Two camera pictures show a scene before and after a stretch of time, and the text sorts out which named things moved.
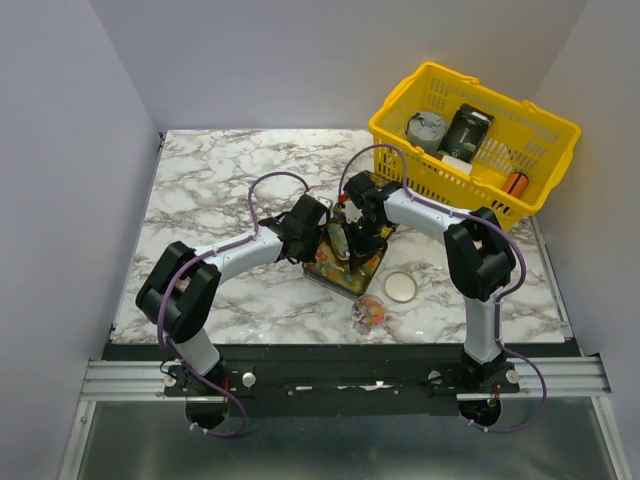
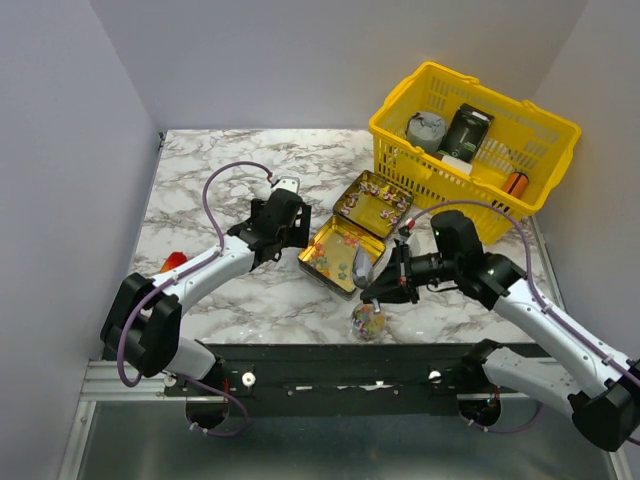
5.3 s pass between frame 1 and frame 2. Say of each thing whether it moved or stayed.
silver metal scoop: moved
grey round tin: stayed
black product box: stayed
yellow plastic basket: stayed
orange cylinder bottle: stayed
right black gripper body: moved
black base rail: stayed
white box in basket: stayed
